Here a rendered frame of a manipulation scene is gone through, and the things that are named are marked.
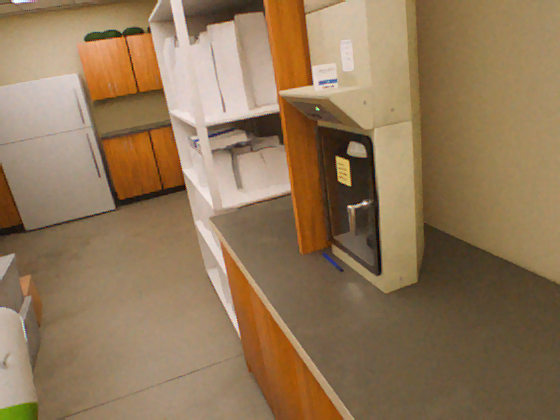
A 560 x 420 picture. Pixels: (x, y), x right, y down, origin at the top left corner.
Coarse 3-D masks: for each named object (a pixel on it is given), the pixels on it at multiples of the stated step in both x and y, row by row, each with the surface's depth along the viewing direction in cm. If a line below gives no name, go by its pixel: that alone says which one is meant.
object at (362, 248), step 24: (336, 144) 119; (360, 144) 106; (336, 168) 123; (360, 168) 110; (336, 192) 127; (360, 192) 113; (336, 216) 132; (360, 216) 116; (336, 240) 136; (360, 240) 120; (360, 264) 124
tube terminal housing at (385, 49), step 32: (352, 0) 95; (384, 0) 92; (320, 32) 113; (352, 32) 99; (384, 32) 95; (416, 32) 112; (320, 64) 118; (384, 64) 97; (416, 64) 112; (384, 96) 99; (416, 96) 113; (352, 128) 111; (384, 128) 102; (416, 128) 113; (384, 160) 104; (416, 160) 114; (384, 192) 107; (416, 192) 115; (384, 224) 110; (416, 224) 116; (384, 256) 113; (416, 256) 118; (384, 288) 117
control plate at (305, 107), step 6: (294, 102) 119; (300, 102) 115; (300, 108) 122; (306, 108) 117; (312, 108) 112; (318, 108) 108; (324, 108) 105; (318, 114) 114; (324, 114) 110; (330, 114) 107; (330, 120) 113; (336, 120) 109
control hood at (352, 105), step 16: (288, 96) 117; (304, 96) 107; (320, 96) 98; (336, 96) 95; (352, 96) 96; (368, 96) 98; (336, 112) 101; (352, 112) 97; (368, 112) 99; (368, 128) 100
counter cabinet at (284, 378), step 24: (240, 288) 181; (240, 312) 200; (264, 312) 146; (240, 336) 223; (264, 336) 158; (264, 360) 172; (288, 360) 130; (264, 384) 189; (288, 384) 140; (312, 384) 111; (288, 408) 151; (312, 408) 118
